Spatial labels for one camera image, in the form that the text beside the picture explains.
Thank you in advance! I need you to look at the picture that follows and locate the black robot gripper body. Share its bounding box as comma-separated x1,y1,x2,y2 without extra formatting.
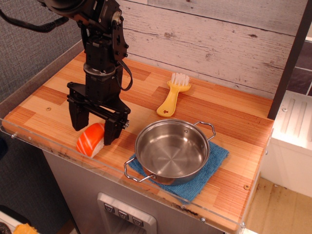
67,73,130,129

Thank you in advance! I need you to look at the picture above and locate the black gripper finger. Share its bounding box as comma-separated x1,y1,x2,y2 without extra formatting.
104,118,123,146
69,100,89,131

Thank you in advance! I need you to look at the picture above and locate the orange salmon sushi toy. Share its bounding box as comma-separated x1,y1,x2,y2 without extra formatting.
76,123,104,158

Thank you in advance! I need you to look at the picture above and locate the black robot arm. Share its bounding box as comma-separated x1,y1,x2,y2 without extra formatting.
42,0,133,145

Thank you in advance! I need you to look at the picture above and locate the silver metal pan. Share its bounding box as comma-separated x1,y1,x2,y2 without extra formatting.
124,119,216,186

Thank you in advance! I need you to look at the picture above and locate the clear acrylic guard strip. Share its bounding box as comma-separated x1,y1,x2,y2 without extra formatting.
0,120,245,234

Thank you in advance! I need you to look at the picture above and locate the yellow dish brush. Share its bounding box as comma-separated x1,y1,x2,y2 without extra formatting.
156,73,191,117

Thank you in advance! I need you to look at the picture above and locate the grey ice dispenser panel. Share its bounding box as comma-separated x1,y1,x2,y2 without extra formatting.
97,193,157,234

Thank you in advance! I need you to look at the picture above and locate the blue cloth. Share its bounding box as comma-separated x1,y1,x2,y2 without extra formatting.
128,140,230,205

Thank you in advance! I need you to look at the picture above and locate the yellow object bottom left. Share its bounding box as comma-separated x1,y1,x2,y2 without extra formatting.
13,223,38,234

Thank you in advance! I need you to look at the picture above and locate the white toy sink unit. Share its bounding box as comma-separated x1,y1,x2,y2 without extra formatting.
260,91,312,196

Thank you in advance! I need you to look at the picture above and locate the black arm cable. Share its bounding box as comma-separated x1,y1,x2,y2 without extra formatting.
0,9,70,34

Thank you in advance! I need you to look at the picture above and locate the dark corner post right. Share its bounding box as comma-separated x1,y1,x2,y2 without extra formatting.
267,0,312,120

